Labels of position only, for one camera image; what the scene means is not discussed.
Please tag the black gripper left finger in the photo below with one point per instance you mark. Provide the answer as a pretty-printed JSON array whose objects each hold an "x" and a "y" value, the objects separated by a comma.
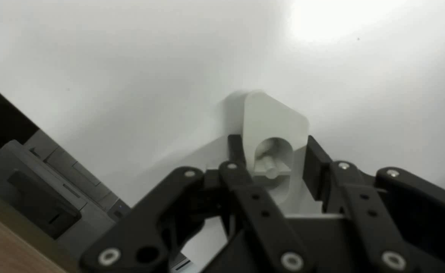
[{"x": 154, "y": 232}]

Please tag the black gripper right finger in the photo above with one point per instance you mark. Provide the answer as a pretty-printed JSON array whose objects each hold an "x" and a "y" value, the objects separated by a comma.
[{"x": 397, "y": 215}]

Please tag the white drawer handle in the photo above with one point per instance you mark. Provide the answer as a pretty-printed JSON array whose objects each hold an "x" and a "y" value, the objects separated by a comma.
[{"x": 269, "y": 139}]

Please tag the grey device with screen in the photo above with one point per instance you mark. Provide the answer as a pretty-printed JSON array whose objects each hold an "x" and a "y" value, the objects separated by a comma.
[{"x": 43, "y": 182}]

